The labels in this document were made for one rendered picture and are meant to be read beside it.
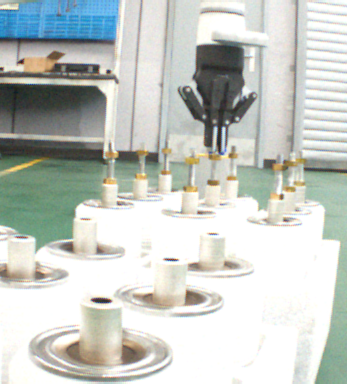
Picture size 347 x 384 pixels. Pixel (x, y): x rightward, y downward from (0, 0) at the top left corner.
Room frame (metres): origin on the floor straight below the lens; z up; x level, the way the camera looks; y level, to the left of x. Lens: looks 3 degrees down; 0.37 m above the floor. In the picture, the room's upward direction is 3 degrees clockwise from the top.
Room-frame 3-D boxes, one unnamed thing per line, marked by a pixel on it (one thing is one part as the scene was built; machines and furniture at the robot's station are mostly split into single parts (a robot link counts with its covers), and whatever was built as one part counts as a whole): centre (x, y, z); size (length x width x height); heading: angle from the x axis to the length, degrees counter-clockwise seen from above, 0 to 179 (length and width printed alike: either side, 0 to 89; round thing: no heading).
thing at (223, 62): (0.97, -0.04, 0.45); 0.08 x 0.08 x 0.09
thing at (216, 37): (0.95, -0.05, 0.52); 0.11 x 0.09 x 0.06; 25
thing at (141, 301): (0.42, 0.01, 0.25); 0.08 x 0.08 x 0.01
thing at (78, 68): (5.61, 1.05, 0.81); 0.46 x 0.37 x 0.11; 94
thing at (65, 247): (0.56, 0.09, 0.25); 0.08 x 0.08 x 0.01
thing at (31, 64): (5.68, 1.42, 0.87); 0.40 x 0.30 x 0.23; 80
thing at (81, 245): (0.56, 0.09, 0.26); 0.02 x 0.02 x 0.03
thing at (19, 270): (0.45, 0.12, 0.26); 0.02 x 0.02 x 0.03
